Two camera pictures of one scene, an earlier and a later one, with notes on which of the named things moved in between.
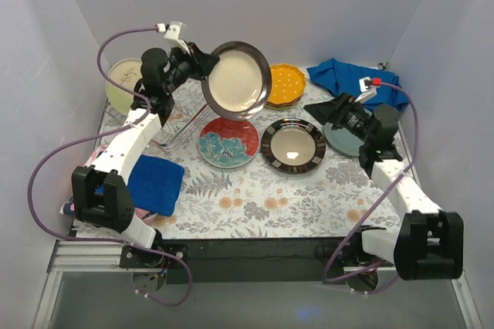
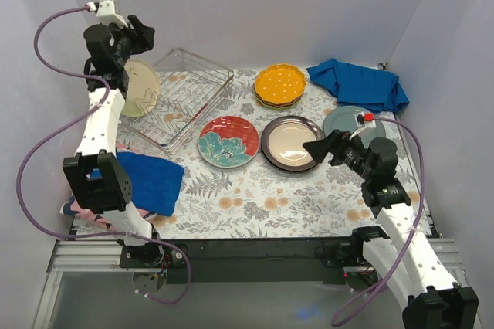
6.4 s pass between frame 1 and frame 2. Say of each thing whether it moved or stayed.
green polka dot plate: stayed
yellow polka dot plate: stayed
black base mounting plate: stayed
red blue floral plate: stayed
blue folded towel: stayed
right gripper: moved
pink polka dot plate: stayed
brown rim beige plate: moved
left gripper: moved
